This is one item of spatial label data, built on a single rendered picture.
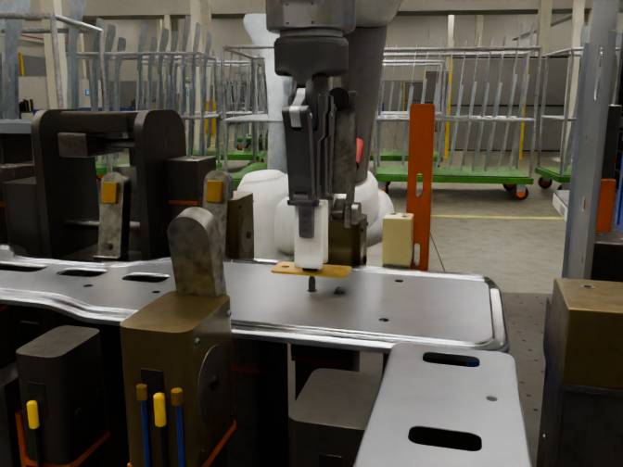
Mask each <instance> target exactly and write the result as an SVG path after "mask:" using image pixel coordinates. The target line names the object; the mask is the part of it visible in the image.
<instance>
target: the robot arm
mask: <svg viewBox="0 0 623 467"><path fill-rule="evenodd" d="M402 1H403V0H266V25H267V26H266V29H267V30H268V31H269V32H271V33H275V34H280V37H279V38H276V39H275V42H273V51H274V72H275V74H276V75H278V76H281V77H292V79H293V81H292V83H291V91H290V96H289V97H288V101H287V106H283V107H282V116H283V122H284V126H285V134H286V164H287V174H284V173H282V172H281V171H279V170H258V171H253V172H250V173H248V174H246V175H245V176H244V178H243V179H242V181H241V183H240V185H239V186H238V188H237V191H242V192H252V193H253V199H254V203H253V214H254V258H255V259H274V260H288V261H294V254H295V267H296V268H305V269H318V270H320V269H321V268H322V267H323V263H326V262H327V261H328V201H327V200H332V201H333V200H334V202H333V207H334V204H335V200H336V197H337V194H328V192H330V191H331V189H332V184H331V182H332V160H333V138H334V122H335V115H336V111H337V108H336V105H335V104H334V97H333V96H332V95H330V94H329V83H328V78H329V77H333V80H332V89H333V88H336V87H341V88H343V89H345V90H346V91H347V92H350V91H356V92H358V93H359V110H358V131H357V138H359V139H361V140H362V141H363V142H364V147H363V151H362V157H361V161H360V165H359V168H358V169H357V170H356V174H355V196H354V202H361V205H362V213H364V214H367V221H368V223H369V224H368V226H367V233H366V248H367V247H370V246H374V245H376V244H379V243H381V242H382V238H383V218H384V217H385V215H386V214H387V213H388V212H392V213H394V208H393V205H392V202H391V201H390V198H389V196H388V195H387V194H386V193H385V192H384V191H383V190H382V189H379V188H377V181H376V179H375V177H374V176H373V174H372V173H371V172H370V171H369V162H370V155H371V148H372V141H373V133H374V126H375V113H376V105H377V98H378V94H379V87H380V81H381V73H382V66H383V59H384V52H385V44H386V38H387V30H388V24H389V23H390V22H391V21H392V20H393V19H394V17H395V16H396V14H397V12H398V9H399V7H400V6H401V3H402Z"/></svg>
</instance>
